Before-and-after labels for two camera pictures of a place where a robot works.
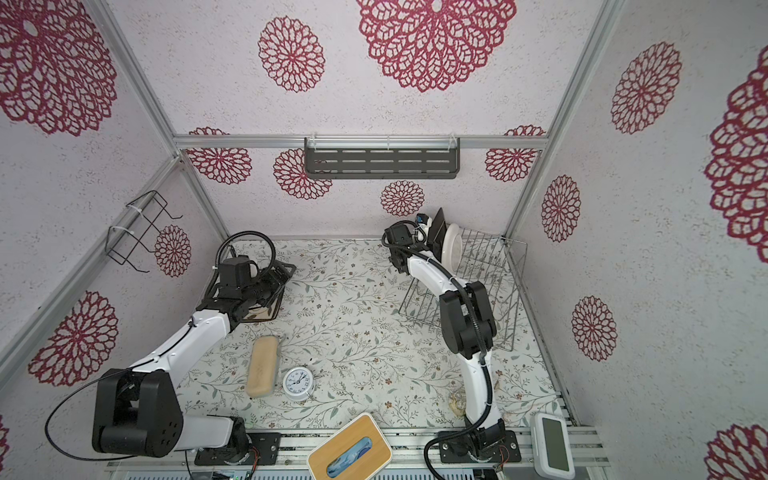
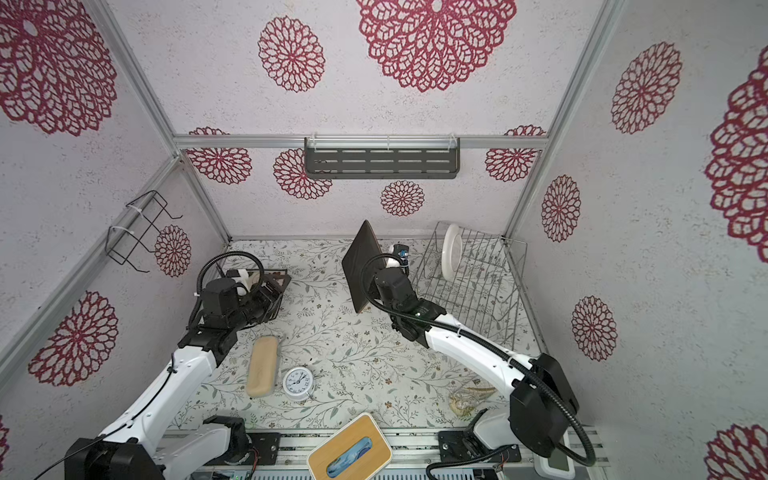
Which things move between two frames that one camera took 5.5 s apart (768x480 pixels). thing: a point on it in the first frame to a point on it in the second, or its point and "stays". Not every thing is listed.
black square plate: (436, 233) to (363, 249)
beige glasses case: (262, 366) stays
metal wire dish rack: (494, 261) stays
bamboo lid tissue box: (358, 451) stays
